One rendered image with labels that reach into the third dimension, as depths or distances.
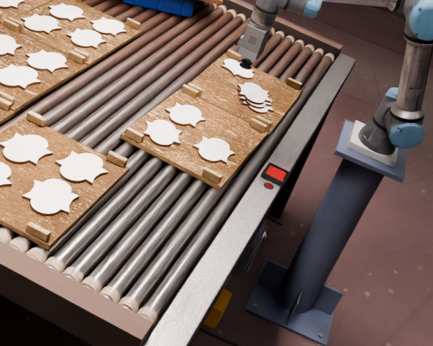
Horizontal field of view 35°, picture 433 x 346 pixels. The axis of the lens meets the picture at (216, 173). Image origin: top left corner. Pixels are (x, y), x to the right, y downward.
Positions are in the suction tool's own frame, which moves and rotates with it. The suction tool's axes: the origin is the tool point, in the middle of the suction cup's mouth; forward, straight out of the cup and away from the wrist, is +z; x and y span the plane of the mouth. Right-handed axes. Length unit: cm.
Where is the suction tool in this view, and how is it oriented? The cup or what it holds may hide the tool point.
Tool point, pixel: (245, 66)
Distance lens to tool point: 227.3
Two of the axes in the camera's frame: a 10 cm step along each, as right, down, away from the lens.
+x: 8.9, 4.3, -1.3
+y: -3.4, 4.6, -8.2
